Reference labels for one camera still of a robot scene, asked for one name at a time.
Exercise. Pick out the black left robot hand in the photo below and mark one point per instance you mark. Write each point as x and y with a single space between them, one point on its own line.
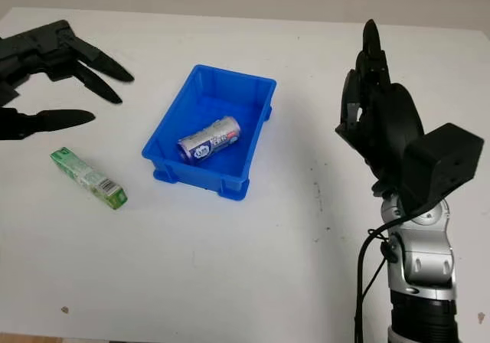
38 52

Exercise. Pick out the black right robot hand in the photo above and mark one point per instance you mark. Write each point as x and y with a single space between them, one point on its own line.
394 128

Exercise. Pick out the green toothpaste box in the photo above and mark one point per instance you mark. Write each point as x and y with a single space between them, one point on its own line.
88 176

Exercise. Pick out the blue plastic tray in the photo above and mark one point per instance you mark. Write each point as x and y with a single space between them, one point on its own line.
229 98

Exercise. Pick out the silver blue can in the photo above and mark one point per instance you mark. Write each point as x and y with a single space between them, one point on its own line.
206 142

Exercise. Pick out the small brown crumb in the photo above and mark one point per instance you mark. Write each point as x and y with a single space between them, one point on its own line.
66 309

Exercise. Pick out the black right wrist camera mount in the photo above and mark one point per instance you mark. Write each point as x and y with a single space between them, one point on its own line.
440 163

